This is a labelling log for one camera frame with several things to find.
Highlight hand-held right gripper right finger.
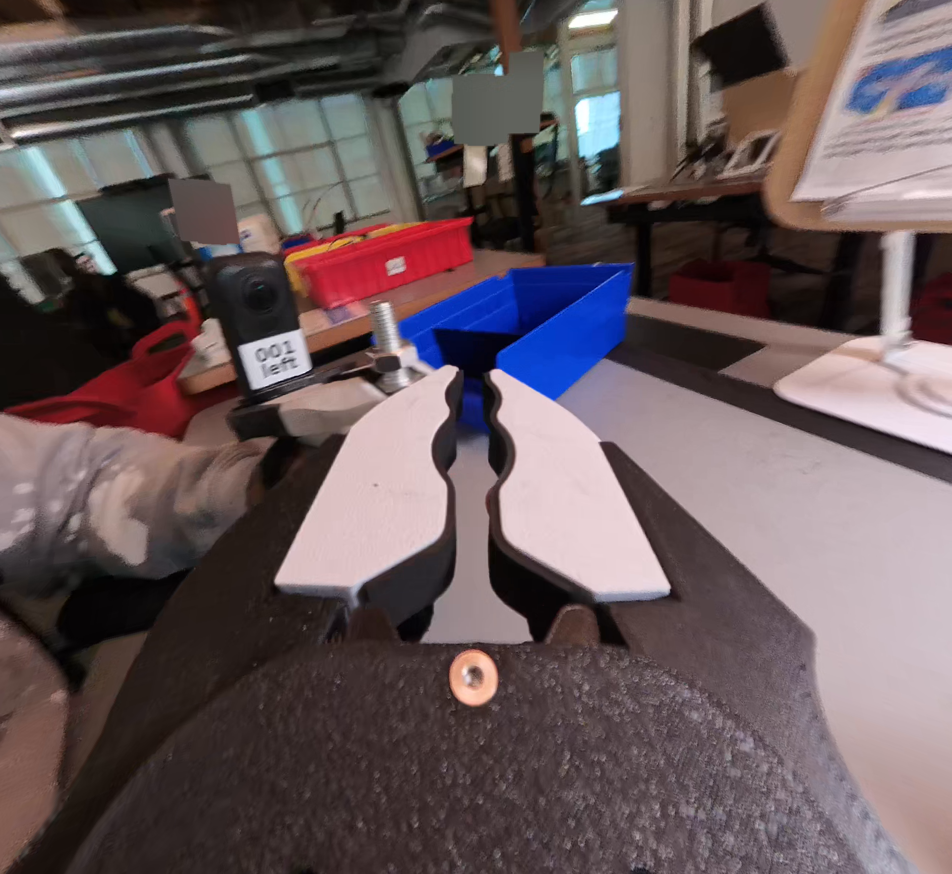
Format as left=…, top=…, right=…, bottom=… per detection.
left=483, top=368, right=672, bottom=603

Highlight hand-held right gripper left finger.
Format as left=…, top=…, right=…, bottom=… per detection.
left=275, top=366, right=462, bottom=607

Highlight silver steel bolt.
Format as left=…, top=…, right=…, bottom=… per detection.
left=368, top=300, right=417, bottom=392

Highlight blue plastic bin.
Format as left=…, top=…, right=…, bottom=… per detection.
left=374, top=263, right=635, bottom=432

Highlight person's left forearm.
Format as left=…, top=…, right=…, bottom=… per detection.
left=0, top=413, right=280, bottom=596

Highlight yellow plastic tote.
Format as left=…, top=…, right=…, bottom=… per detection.
left=283, top=223, right=417, bottom=291

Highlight red plastic tote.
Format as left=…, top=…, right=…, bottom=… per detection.
left=294, top=217, right=475, bottom=310

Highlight grey table wooden edge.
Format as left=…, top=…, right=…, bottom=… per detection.
left=178, top=249, right=547, bottom=395

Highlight dark display screen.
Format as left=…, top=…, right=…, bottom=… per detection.
left=78, top=175, right=194, bottom=273

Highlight black standing desk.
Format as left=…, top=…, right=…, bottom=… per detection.
left=424, top=112, right=559, bottom=250

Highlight red floor box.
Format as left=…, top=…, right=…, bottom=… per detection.
left=668, top=260, right=772, bottom=319

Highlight instruction sheet stand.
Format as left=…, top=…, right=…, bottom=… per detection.
left=762, top=0, right=952, bottom=455

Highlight wooden table black legs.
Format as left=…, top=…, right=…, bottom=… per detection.
left=584, top=175, right=771, bottom=295

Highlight black board wooden stand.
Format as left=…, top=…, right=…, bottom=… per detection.
left=692, top=2, right=800, bottom=176

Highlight red basket with handle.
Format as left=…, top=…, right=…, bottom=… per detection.
left=3, top=320, right=239, bottom=440

